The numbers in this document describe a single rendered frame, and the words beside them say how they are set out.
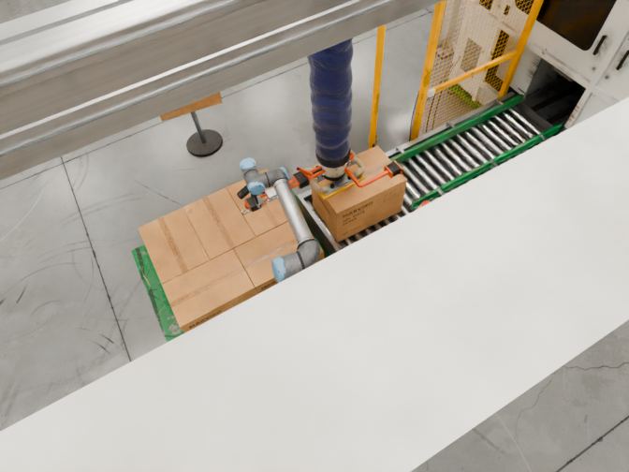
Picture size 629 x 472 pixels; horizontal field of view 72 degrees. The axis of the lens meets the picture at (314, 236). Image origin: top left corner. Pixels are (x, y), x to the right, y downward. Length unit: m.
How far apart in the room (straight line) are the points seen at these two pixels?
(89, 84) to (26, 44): 0.06
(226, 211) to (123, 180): 1.65
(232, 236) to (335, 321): 3.30
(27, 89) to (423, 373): 0.46
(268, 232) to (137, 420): 3.27
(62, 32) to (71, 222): 4.45
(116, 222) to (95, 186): 0.57
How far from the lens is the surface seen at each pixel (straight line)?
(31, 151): 0.58
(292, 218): 2.26
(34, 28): 0.56
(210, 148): 4.94
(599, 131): 0.38
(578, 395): 3.95
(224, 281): 3.35
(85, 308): 4.35
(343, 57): 2.29
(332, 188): 2.94
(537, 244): 0.30
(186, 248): 3.59
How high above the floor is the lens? 3.45
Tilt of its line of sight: 58 degrees down
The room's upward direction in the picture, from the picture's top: 6 degrees counter-clockwise
